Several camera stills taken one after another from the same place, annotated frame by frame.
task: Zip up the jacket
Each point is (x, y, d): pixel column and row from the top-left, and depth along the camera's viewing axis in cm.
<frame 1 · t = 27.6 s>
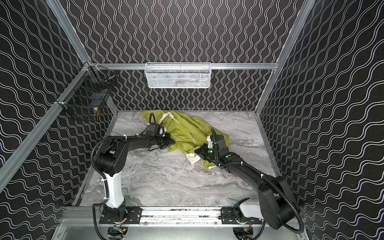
left hand: (180, 142, 98), fingers closed
right hand: (194, 151, 84), fingers closed
green zip-up jacket: (189, 133, 103), point 6 cm above the table

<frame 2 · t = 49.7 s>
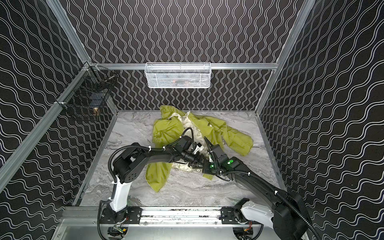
left hand: (212, 169, 80), fingers open
right hand: (204, 168, 82), fingers closed
green zip-up jacket: (169, 125, 109), point 5 cm above the table

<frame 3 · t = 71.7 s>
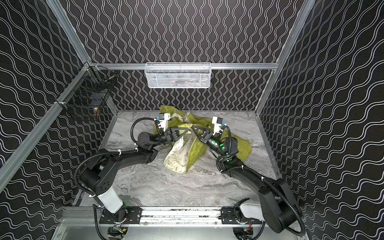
left hand: (190, 132, 66), fingers closed
right hand: (190, 128, 69), fingers closed
green zip-up jacket: (189, 148, 99), point 3 cm above the table

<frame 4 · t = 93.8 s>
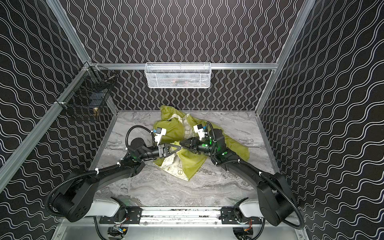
left hand: (182, 150, 69), fingers closed
right hand: (180, 145, 74), fingers open
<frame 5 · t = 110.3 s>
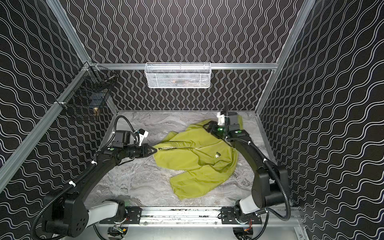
left hand: (159, 151, 79), fingers closed
right hand: (205, 128, 85), fingers open
green zip-up jacket: (202, 158, 94), point 3 cm above the table

